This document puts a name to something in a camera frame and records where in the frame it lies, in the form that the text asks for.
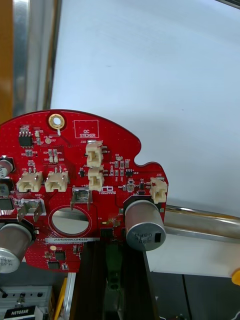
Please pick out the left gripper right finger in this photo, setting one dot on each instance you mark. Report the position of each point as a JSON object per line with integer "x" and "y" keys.
{"x": 136, "y": 287}

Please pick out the grey network switch box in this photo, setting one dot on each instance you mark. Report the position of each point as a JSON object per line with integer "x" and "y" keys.
{"x": 22, "y": 300}

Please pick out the aluminium frame bar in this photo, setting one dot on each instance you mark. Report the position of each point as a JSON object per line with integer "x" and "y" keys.
{"x": 70, "y": 295}

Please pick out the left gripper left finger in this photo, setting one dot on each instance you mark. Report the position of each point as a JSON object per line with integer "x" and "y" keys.
{"x": 92, "y": 280}

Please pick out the white sheet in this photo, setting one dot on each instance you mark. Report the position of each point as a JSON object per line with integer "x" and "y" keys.
{"x": 150, "y": 75}

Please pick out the steel tray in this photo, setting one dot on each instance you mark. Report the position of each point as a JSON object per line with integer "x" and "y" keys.
{"x": 32, "y": 50}

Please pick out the round red circuit board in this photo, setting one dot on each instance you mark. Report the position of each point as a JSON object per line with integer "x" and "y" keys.
{"x": 75, "y": 155}

